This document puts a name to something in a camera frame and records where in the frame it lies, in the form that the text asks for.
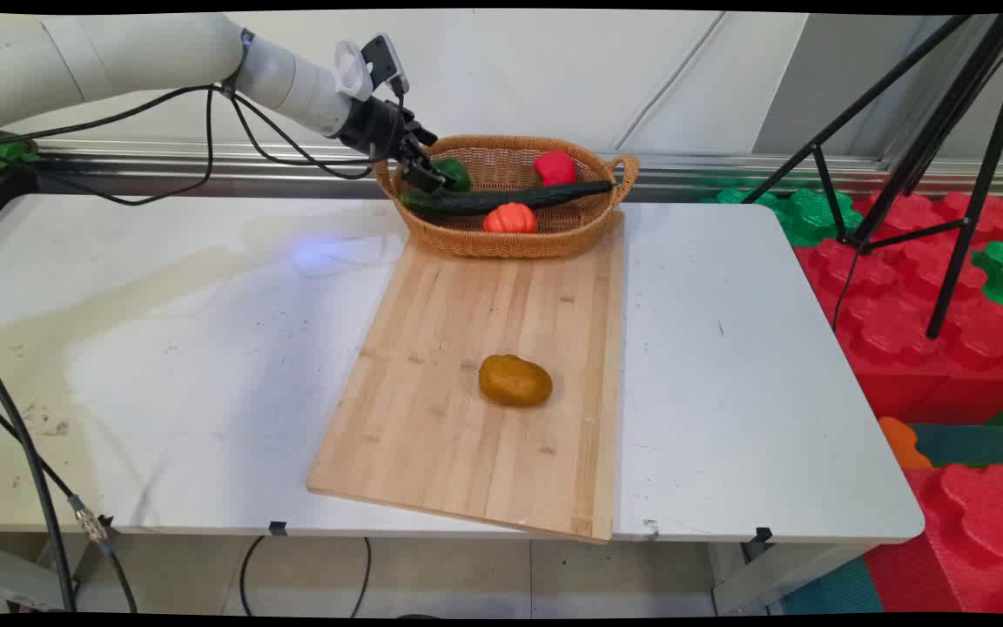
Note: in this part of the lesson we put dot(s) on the teal foam block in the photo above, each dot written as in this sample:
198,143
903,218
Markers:
976,442

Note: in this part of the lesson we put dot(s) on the metal wall rail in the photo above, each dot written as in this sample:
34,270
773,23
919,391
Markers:
728,170

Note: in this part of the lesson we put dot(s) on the dark green toy cucumber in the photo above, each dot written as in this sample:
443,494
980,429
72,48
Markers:
501,200

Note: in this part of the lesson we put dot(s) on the brown toy potato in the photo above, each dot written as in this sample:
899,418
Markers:
514,380

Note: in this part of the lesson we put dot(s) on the woven wicker basket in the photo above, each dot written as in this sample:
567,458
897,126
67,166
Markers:
514,239

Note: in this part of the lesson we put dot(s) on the black tripod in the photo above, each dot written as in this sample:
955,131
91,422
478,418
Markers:
937,148

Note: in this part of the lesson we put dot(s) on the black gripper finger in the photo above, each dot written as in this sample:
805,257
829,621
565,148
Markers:
424,135
428,177

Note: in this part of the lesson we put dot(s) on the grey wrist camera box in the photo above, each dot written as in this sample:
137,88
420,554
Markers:
384,61

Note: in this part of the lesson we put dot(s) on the large red foam block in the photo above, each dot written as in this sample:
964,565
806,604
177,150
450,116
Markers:
902,296

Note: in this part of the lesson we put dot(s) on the orange foam block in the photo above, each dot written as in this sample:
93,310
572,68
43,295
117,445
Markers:
902,442

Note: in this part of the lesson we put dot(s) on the white ribbed camera mount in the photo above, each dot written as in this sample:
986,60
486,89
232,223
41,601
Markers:
352,70

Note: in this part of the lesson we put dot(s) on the orange toy pumpkin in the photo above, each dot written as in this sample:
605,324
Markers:
510,219

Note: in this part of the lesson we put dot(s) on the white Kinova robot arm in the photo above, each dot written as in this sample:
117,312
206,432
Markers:
118,57

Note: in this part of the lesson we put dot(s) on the white table leg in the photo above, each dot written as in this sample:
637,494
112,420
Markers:
771,575

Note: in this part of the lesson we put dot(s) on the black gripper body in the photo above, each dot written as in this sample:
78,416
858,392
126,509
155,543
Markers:
373,124

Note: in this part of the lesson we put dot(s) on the green toy bell pepper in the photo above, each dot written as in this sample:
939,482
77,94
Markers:
456,172

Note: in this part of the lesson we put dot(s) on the red toy bell pepper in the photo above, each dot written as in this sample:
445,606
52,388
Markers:
555,168

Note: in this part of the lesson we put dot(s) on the wooden cutting board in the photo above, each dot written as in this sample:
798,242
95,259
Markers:
467,392

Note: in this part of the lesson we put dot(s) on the teal foam floor mat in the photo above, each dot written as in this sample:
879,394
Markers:
832,592

